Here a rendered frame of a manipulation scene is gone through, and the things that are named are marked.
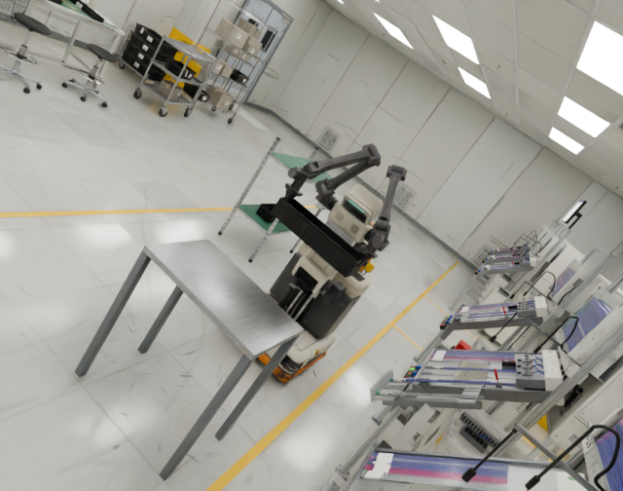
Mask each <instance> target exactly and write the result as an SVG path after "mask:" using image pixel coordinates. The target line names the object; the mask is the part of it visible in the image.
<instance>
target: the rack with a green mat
mask: <svg viewBox="0 0 623 491"><path fill-rule="evenodd" d="M279 141H280V138H279V137H277V138H276V139H275V141H274V143H273V145H272V146H271V148H270V150H269V151H268V153H267V154H266V156H265V158H264V159H263V161H262V163H261V164H260V166H259V167H258V169H257V170H256V171H255V173H254V175H253V176H252V178H251V179H250V181H249V183H248V184H247V186H246V188H245V189H244V191H243V193H242V194H241V196H240V197H239V199H238V201H237V203H236V204H235V206H234V208H233V209H232V211H231V213H230V214H229V216H228V218H227V219H226V221H225V222H224V224H223V226H222V227H221V229H220V231H219V232H218V235H220V236H221V235H222V234H223V232H224V230H225V229H226V227H227V225H228V224H229V222H230V221H231V219H232V217H233V216H234V214H235V213H236V211H237V210H238V211H239V212H241V213H242V214H243V215H244V216H245V217H246V218H248V219H249V220H250V221H251V222H252V223H253V224H254V225H256V226H257V227H258V228H259V229H260V230H261V231H262V232H264V233H265V234H266V235H265V236H264V238H263V239H262V241H261V242H260V244H258V246H257V248H256V249H255V251H254V252H253V254H252V255H251V257H250V258H249V259H248V262H250V263H252V261H253V259H254V258H255V256H256V255H257V253H258V252H259V250H260V249H261V247H262V246H263V244H264V243H265V241H266V240H267V238H268V237H269V236H273V235H280V234H288V233H293V232H292V231H290V230H289V229H288V228H287V227H286V226H285V225H284V224H282V223H281V222H278V221H279V220H278V219H277V218H276V219H275V221H274V223H267V222H266V221H265V220H263V219H262V218H261V217H260V216H259V215H258V214H256V211H257V210H258V208H259V206H260V205H241V202H242V201H243V199H244V197H245V196H246V194H247V192H248V191H249V189H250V188H251V186H252V184H253V183H254V181H255V180H256V178H257V176H258V175H259V173H260V171H261V170H262V168H263V167H264V165H265V163H266V162H267V161H268V159H269V158H270V157H272V158H273V159H274V160H275V161H277V162H278V163H279V164H280V165H282V166H283V167H284V168H285V169H287V170H290V169H291V168H295V167H299V168H300V167H303V166H305V165H306V164H307V163H309V162H311V161H312V157H313V156H314V154H315V153H316V151H317V150H318V148H317V147H315V148H314V149H313V151H312V152H311V155H310V156H309V158H308V159H306V158H301V157H295V156H290V155H285V154H280V153H276V152H273V151H274V150H275V147H276V146H277V144H278V143H279ZM325 178H329V179H331V178H333V177H332V176H331V175H329V174H328V173H327V172H325V173H322V174H320V175H319V176H317V177H316V178H313V179H307V180H306V182H305V183H314V184H315V183H316V182H317V181H319V180H324V179H325ZM300 241H301V239H300V238H299V239H298V240H297V242H296V243H295V245H293V247H292V248H291V249H290V251H289V252H290V253H293V252H294V250H295V248H296V247H297V245H298V244H299V242H300Z"/></svg>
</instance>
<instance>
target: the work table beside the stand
mask: <svg viewBox="0 0 623 491"><path fill-rule="evenodd" d="M151 260H153V261H154V262H155V263H156V264H157V265H158V266H159V267H160V268H161V269H162V270H163V271H164V272H165V273H166V274H167V275H168V276H169V277H170V279H171V280H172V281H173V282H174V283H175V284H176V287H175V289H174V290H173V292H172V293H171V294H170V296H169V297H168V299H167V301H166V302H165V305H164V306H163V308H162V310H161V311H160V313H159V315H158V316H157V318H156V320H155V321H154V323H153V325H152V326H151V328H150V330H149V331H148V333H147V334H146V336H145V338H144V339H143V341H142V343H141V344H140V346H139V348H138V349H137V350H138V351H139V352H140V353H141V354H145V353H147V352H148V350H149V348H150V347H151V345H152V343H153V342H154V340H155V339H156V337H157V335H158V334H159V332H160V330H161V329H162V327H163V326H164V324H165V322H166V320H167V318H168V317H169V315H170V314H171V312H172V310H173V309H174V307H175V305H176V304H177V302H178V301H179V299H180V297H181V296H182V294H183V292H184V293H185V294H186V295H187V296H188V297H189V298H190V299H191V300H192V301H193V302H194V303H195V304H196V305H197V306H198V307H199V308H200V309H201V310H202V311H203V312H204V313H205V314H206V315H207V316H208V317H209V318H210V319H211V320H212V321H213V322H214V323H215V324H216V325H217V326H218V327H219V328H220V329H221V330H222V331H223V332H224V333H225V334H226V335H227V336H228V337H229V338H230V339H231V340H232V341H233V342H234V343H235V345H236V346H237V347H238V348H239V349H240V350H241V351H242V352H243V353H244V355H243V356H242V357H241V359H240V360H239V362H238V363H237V365H236V366H235V368H234V369H233V371H232V372H231V373H230V375H229V376H228V378H227V379H226V380H225V382H224V383H223V385H222V386H221V388H220V389H219V390H218V392H217V393H216V395H215V396H214V397H213V399H212V400H211V402H210V403H209V404H208V406H207V407H206V409H205V410H204V412H203V413H202V415H201V416H200V418H199V419H198V420H197V422H196V423H195V425H194V426H193V428H191V429H190V431H189V432H188V434H187V435H186V436H185V438H184V439H183V441H182V442H181V444H180V445H179V446H178V448H177V449H176V451H175V452H174V453H173V455H172V456H171V458H170V459H169V460H168V462H167V463H166V465H165V467H164V468H163V469H162V471H161V472H160V477H161V478H162V479H163V480H164V481H165V480H167V479H168V478H170V477H171V475H172V474H173V473H174V471H175V470H176V468H177V467H178V466H179V464H180V463H181V462H182V460H183V459H184V457H185V456H186V455H187V453H188V452H189V450H190V449H191V448H192V446H193V445H194V443H195V442H196V441H197V439H198V438H199V437H200V435H201V434H202V432H203V431H204V429H205V428H206V426H207V425H208V424H209V422H210V421H211V420H212V418H213V417H214V415H215V414H216V413H217V411H218V410H219V408H220V407H221V406H222V404H223V403H224V401H225V400H226V399H227V397H228V396H229V395H230V393H231V392H232V390H233V389H234V388H235V386H236V385H237V383H238V382H239V380H240V379H241V378H242V376H243V375H244V373H245V372H246V371H247V369H248V368H249V366H250V365H251V364H252V362H253V361H254V360H255V359H256V358H257V357H259V356H261V355H263V354H264V353H266V352H268V351H270V350H272V349H274V348H275V347H277V346H279V345H280V347H279V348H278V349H277V351H276V352H275V354H274V355H273V357H272V358H271V359H270V361H269V362H268V363H267V365H266V366H265V367H264V369H263V370H262V371H261V373H260V374H259V376H258V377H257V378H256V380H255V381H254V382H253V384H252V385H251V386H250V388H249V389H248V391H247V392H246V393H245V395H244V396H243V397H242V399H241V400H240V401H239V403H238V404H237V406H236V407H235V409H234V410H233V411H232V413H231V414H230V415H229V417H228V418H227V419H226V421H225V422H224V423H223V425H222V426H221V428H220V429H219V430H218V432H217V433H216V434H215V437H216V438H217V439H218V440H219V441H220V440H221V439H223V438H224V437H225V435H226V434H227V433H228V431H229V430H230V429H231V427H232V426H233V425H234V423H235V422H236V421H237V419H238V418H239V416H240V415H241V414H242V412H243V411H244V409H245V408H246V407H247V405H248V404H249V403H250V401H251V400H252V399H253V398H254V397H255V396H256V394H257V393H258V392H259V390H260V389H261V388H262V386H263V385H264V384H265V382H266V381H267V380H268V378H269V377H270V376H271V374H272V373H273V372H274V370H275V369H276V367H277V366H278V365H279V363H280V362H281V361H282V359H283V358H284V357H285V355H286V354H287V353H288V351H289V350H290V349H291V347H292V346H293V345H294V343H295V342H296V341H297V339H298V338H299V336H300V335H301V334H302V332H303V331H304V329H303V328H302V327H301V326H300V325H299V324H297V323H296V322H295V321H294V320H293V319H292V318H291V317H290V316H289V315H288V314H287V313H286V312H285V311H284V310H283V309H281V308H280V307H279V306H278V305H277V304H276V303H275V302H274V300H273V299H272V298H271V297H270V296H269V295H268V294H267V293H265V292H264V291H263V290H262V289H261V288H260V287H259V286H258V285H257V284H256V283H255V282H254V281H252V280H251V279H250V278H249V277H247V276H246V275H245V274H244V272H243V271H242V270H241V269H240V268H239V267H238V266H237V265H236V264H235V263H234V262H233V261H231V260H230V259H229V258H228V257H227V256H226V255H225V254H224V253H223V252H222V251H221V250H220V249H219V248H218V247H217V246H216V245H214V244H213V243H212V242H211V241H210V240H198V241H188V242H177V243H166V244H154V245H145V246H144V248H143V249H142V251H141V253H140V254H139V256H138V258H137V260H136V261H135V263H134V265H133V267H132V269H131V270H130V272H129V274H128V277H127V278H126V280H125V282H124V284H123V286H122V287H121V289H120V291H119V293H118V295H117V296H116V298H115V300H114V302H113V304H112V305H111V307H110V309H109V311H108V312H107V314H106V316H105V318H104V320H103V321H102V323H101V325H100V327H99V329H98V330H97V332H96V334H95V335H94V337H93V339H92V341H91V343H90V345H89V346H88V348H87V350H86V352H85V353H84V355H83V357H82V359H81V361H80V362H79V364H78V366H77V368H76V370H75V373H76V374H77V375H78V376H79V377H81V376H84V375H86V374H87V372H88V371H89V369H90V367H91V365H92V363H93V361H94V359H95V357H96V356H97V354H98V352H99V350H100V349H101V347H102V345H103V343H104V342H105V340H106V338H107V336H108V335H109V333H110V331H111V329H112V328H113V326H114V324H115V322H116V321H117V319H118V317H119V315H120V314H121V312H122V311H123V309H124V308H125V306H126V304H127V302H128V300H129V298H130V296H131V295H132V293H133V291H134V289H135V288H136V286H137V284H138V282H139V281H140V279H141V277H142V275H143V274H144V272H145V270H146V268H147V267H148V265H149V263H150V261H151Z"/></svg>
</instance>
